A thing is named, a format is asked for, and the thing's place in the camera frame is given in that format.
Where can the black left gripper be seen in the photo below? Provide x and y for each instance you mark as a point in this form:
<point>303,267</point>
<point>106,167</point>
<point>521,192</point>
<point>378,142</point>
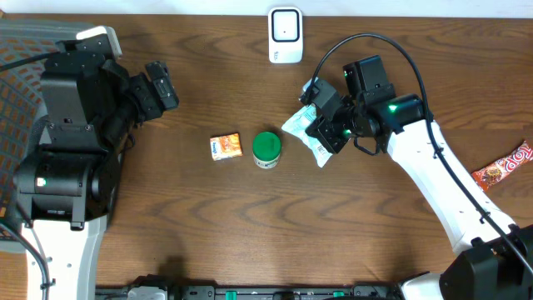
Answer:
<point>143,107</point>

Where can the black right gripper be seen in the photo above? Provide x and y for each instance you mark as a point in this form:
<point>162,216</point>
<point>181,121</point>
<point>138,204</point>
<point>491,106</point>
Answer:
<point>322,127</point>

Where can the orange tissue pack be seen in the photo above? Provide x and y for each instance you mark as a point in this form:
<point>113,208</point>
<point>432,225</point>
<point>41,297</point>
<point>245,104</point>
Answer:
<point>226,146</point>

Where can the green lid white jar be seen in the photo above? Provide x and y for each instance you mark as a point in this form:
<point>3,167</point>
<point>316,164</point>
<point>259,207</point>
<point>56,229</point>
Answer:
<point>266,150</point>

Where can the orange red snack bag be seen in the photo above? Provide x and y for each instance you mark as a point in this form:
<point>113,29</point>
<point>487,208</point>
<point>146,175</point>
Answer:
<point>503,167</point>

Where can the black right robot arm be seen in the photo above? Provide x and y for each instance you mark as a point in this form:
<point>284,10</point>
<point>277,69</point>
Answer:
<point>482,237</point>

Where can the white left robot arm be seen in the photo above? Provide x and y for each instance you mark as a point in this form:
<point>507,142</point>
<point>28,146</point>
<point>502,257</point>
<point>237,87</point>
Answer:
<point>66,186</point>

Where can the white barcode scanner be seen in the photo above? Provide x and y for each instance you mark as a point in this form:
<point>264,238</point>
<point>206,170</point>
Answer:
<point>285,37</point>

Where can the grey plastic basket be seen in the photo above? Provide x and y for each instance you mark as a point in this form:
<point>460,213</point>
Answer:
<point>21,94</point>

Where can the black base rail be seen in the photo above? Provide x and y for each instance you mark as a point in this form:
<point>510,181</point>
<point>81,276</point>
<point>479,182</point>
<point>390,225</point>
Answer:
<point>159,287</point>

